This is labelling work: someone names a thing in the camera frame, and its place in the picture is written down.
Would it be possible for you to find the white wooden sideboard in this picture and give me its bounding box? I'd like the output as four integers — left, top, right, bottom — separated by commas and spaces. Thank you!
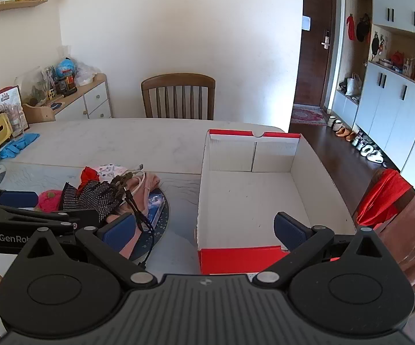
22, 73, 113, 124

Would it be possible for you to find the row of shoes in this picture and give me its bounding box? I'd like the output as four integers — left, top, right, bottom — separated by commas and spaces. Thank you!
327, 115, 389, 168

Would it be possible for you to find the small red cloth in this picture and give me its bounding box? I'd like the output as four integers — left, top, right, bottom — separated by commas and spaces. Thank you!
76, 166, 101, 195

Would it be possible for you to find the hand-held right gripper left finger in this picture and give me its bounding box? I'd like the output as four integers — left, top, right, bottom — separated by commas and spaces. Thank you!
16, 213, 158, 290

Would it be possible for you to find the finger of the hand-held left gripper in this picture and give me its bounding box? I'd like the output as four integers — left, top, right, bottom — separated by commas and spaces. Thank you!
0, 186, 38, 210
0, 206, 100, 231

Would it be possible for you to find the blue cloth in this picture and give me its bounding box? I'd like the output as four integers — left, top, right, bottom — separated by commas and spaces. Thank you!
0, 133, 40, 159

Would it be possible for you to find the black bag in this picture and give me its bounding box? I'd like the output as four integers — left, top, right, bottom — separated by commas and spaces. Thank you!
356, 14, 371, 43

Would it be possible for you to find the blue tissue pack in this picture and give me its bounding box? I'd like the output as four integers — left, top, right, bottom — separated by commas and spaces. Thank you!
146, 192, 165, 223

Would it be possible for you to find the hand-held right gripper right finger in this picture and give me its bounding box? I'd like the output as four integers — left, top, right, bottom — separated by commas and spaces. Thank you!
253, 212, 391, 288

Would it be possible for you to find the white cable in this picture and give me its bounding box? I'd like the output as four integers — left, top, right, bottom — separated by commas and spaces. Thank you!
116, 164, 147, 192

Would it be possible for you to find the patterned rug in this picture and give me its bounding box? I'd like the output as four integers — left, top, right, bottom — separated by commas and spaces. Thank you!
290, 105, 327, 126

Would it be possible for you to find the brown wooden chair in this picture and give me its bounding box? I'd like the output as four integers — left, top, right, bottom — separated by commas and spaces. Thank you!
141, 74, 216, 121
351, 168, 415, 310

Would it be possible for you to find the pink fleece garment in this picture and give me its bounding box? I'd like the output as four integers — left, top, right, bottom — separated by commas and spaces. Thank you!
107, 172, 161, 259

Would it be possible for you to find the framed picture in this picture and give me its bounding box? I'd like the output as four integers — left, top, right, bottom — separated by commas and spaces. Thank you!
0, 85, 29, 137

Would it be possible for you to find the red bag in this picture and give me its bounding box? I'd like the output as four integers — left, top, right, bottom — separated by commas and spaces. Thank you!
346, 14, 357, 42

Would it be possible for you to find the wooden wall shelf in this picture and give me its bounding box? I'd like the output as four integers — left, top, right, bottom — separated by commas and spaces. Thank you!
0, 0, 49, 15

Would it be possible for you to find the white tote bag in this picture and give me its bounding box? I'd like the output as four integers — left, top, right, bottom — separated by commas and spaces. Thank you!
344, 73, 362, 97

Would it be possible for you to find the pink strawberry plush toy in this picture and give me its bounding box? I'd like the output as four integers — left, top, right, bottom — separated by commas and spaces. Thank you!
35, 189, 64, 213

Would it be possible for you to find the red and white cardboard box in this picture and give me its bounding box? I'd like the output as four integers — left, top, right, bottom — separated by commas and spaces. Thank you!
195, 129, 357, 275

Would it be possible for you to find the black polka dot cloth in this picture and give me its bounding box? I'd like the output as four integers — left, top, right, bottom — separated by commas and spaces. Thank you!
59, 181, 125, 223

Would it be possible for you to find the large red garment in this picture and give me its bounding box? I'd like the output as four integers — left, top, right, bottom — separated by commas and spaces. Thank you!
356, 169, 414, 229

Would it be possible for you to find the blue globe toy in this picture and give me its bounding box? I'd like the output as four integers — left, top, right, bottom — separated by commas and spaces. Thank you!
56, 57, 76, 78

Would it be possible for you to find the white plastic bag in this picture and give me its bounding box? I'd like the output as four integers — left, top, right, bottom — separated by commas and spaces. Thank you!
73, 61, 100, 87

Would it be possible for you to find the dark brown door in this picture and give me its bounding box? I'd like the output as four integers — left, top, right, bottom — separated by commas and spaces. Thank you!
294, 0, 341, 106

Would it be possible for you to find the printed table mat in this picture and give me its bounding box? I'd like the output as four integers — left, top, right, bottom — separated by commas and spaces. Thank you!
0, 162, 202, 284

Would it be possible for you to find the wooden tray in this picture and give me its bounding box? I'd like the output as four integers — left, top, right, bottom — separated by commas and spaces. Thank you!
22, 101, 64, 123

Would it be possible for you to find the clear plastic bag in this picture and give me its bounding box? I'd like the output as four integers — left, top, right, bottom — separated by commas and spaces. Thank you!
15, 66, 55, 105

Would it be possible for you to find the black cable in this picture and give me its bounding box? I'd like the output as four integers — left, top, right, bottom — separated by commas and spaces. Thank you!
123, 190, 156, 268

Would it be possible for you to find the white wall cabinet unit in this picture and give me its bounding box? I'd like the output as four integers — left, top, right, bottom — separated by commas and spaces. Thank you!
333, 0, 415, 177

